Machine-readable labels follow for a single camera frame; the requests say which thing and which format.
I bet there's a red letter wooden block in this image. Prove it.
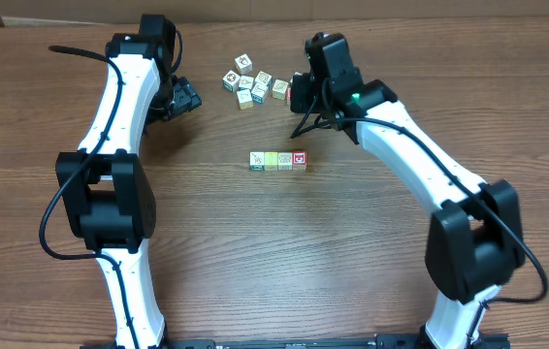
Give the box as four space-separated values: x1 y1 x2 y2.
292 151 307 171

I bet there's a white wooden block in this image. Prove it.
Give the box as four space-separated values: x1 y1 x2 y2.
277 152 293 171

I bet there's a letter L wooden block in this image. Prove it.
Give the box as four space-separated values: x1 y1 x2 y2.
264 151 278 171

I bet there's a green sided wooden block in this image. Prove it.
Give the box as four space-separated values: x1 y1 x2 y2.
249 151 265 171

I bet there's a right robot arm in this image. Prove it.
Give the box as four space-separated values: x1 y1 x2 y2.
291 32 525 348

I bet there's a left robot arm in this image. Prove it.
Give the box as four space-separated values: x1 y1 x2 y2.
49 15 202 348

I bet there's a red face wooden block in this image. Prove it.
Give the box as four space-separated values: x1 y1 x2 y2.
285 86 291 106

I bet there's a blue sided picture block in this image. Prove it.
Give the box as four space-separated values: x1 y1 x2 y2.
255 71 274 87

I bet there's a sailboat blue wooden block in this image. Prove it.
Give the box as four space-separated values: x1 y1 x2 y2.
250 82 269 104

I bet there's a soccer ball wooden block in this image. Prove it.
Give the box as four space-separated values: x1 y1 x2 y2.
222 70 241 92

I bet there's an ice cream wooden block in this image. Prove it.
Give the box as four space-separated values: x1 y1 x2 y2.
239 76 254 90

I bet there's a top red picture block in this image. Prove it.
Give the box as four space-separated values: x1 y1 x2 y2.
235 53 253 76

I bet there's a cardboard panel at back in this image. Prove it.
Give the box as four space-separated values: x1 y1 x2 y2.
0 0 549 24

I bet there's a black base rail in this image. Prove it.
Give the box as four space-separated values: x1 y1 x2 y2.
80 333 511 349

